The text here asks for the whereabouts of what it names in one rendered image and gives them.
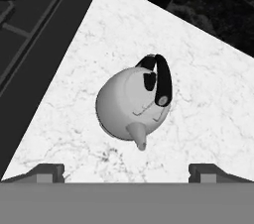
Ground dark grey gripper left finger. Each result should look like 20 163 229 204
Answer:
0 163 65 184

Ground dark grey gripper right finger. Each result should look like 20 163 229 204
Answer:
188 163 254 184

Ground dark cabinet drawer front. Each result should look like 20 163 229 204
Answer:
0 0 77 93

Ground grey kettle with black handle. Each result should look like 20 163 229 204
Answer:
95 54 174 152

